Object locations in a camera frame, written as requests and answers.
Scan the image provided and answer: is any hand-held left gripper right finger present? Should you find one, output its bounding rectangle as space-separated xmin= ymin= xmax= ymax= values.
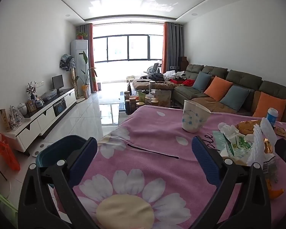
xmin=192 ymin=136 xmax=272 ymax=229

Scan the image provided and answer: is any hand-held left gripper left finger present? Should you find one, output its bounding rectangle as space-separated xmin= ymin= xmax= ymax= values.
xmin=18 ymin=137 xmax=98 ymax=229

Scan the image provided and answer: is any white foam net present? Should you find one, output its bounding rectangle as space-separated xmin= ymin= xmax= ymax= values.
xmin=253 ymin=117 xmax=277 ymax=166

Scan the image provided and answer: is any teal trash bin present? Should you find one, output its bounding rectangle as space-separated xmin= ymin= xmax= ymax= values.
xmin=36 ymin=135 xmax=91 ymax=189

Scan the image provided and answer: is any white paper cup blue print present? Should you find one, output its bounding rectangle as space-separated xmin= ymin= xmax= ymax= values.
xmin=182 ymin=100 xmax=211 ymax=133

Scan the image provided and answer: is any gold foil wrapper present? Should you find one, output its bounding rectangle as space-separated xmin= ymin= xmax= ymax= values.
xmin=237 ymin=120 xmax=273 ymax=154

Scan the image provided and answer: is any clear plastic wrapper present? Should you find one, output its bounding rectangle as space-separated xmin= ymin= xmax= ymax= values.
xmin=262 ymin=154 xmax=277 ymax=179

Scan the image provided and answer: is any small brown snack wrapper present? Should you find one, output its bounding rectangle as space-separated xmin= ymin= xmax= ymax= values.
xmin=274 ymin=126 xmax=286 ymax=139

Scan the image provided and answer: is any green white plastic wrapper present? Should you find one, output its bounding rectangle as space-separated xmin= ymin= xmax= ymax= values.
xmin=223 ymin=132 xmax=254 ymax=166

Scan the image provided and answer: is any orange peel piece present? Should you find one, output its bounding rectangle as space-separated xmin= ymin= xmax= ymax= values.
xmin=267 ymin=179 xmax=284 ymax=200

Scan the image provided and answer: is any blue white bottle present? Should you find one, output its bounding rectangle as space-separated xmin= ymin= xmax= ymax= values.
xmin=266 ymin=108 xmax=279 ymax=127

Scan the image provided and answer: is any white bathroom scale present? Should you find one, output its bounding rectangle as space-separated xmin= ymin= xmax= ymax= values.
xmin=30 ymin=141 xmax=53 ymax=158

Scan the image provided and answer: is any orange cushion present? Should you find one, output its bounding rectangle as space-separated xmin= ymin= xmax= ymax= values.
xmin=203 ymin=76 xmax=233 ymax=102
xmin=253 ymin=92 xmax=286 ymax=122

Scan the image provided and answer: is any pink flower blanket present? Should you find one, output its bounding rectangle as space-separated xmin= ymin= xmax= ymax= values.
xmin=53 ymin=105 xmax=286 ymax=229

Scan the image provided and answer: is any thin black stick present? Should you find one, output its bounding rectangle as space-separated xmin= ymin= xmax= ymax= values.
xmin=127 ymin=144 xmax=180 ymax=160

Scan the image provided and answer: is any white TV stand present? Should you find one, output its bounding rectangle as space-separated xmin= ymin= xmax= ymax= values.
xmin=5 ymin=87 xmax=77 ymax=152

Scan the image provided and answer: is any black glass coffee table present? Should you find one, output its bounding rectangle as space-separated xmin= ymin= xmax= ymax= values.
xmin=118 ymin=91 xmax=182 ymax=126

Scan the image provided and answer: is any blue cushion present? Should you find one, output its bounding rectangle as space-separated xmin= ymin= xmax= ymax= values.
xmin=220 ymin=85 xmax=251 ymax=112
xmin=194 ymin=71 xmax=213 ymax=93

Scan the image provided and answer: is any tall leafy plant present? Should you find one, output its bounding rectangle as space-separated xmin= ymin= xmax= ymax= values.
xmin=76 ymin=51 xmax=98 ymax=100

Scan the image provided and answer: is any blue white patterned bowl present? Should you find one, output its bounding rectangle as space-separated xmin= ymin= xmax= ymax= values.
xmin=41 ymin=88 xmax=58 ymax=102

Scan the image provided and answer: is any cluster of jars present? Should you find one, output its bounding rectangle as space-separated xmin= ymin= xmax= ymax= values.
xmin=124 ymin=81 xmax=162 ymax=115

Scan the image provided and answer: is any brown printed paper bag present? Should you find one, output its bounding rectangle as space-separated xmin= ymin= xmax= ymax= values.
xmin=154 ymin=89 xmax=172 ymax=108

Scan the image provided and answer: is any orange mesh bag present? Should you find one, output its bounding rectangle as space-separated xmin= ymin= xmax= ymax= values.
xmin=0 ymin=134 xmax=21 ymax=171

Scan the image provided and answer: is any clear plastic bag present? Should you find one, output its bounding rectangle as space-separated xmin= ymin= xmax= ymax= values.
xmin=9 ymin=105 xmax=26 ymax=131

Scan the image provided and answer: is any black monitor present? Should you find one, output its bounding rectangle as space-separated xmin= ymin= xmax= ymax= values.
xmin=52 ymin=74 xmax=65 ymax=95

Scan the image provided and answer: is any small plant in vase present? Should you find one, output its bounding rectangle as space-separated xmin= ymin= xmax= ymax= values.
xmin=26 ymin=81 xmax=37 ymax=101

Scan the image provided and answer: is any tan patterned box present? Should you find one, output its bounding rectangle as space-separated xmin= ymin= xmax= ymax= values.
xmin=0 ymin=108 xmax=11 ymax=132

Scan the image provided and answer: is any olive green sofa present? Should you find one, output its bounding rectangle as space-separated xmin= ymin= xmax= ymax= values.
xmin=174 ymin=64 xmax=286 ymax=122

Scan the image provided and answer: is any pile of white clothes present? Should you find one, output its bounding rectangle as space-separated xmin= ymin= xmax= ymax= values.
xmin=163 ymin=70 xmax=185 ymax=79

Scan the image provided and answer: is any light green plastic stool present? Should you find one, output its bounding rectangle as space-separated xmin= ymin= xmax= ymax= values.
xmin=0 ymin=184 xmax=18 ymax=228

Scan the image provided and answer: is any brown ottoman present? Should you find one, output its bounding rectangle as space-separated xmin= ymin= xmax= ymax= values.
xmin=132 ymin=77 xmax=182 ymax=90

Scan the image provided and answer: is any black bag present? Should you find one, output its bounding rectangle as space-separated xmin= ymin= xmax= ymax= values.
xmin=149 ymin=73 xmax=166 ymax=81

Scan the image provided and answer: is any blue patterned hanging cloth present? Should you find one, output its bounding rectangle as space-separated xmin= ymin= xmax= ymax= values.
xmin=59 ymin=54 xmax=75 ymax=71

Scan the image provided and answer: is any brown wooden cabinet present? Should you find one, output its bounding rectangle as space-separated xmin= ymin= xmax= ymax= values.
xmin=178 ymin=56 xmax=189 ymax=71

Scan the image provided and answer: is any white standing air conditioner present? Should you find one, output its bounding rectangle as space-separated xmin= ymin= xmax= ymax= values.
xmin=70 ymin=39 xmax=89 ymax=98

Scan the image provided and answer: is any grey office chair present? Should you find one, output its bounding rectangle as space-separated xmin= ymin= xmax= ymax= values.
xmin=146 ymin=63 xmax=162 ymax=74

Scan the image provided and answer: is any orange grey curtain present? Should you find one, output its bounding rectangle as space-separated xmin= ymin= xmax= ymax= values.
xmin=79 ymin=23 xmax=98 ymax=93
xmin=162 ymin=21 xmax=184 ymax=73

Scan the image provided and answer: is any large window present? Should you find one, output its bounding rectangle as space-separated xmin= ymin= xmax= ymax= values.
xmin=93 ymin=23 xmax=164 ymax=64

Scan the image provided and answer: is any wooden picture frame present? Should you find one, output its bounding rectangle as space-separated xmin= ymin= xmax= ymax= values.
xmin=26 ymin=99 xmax=38 ymax=113

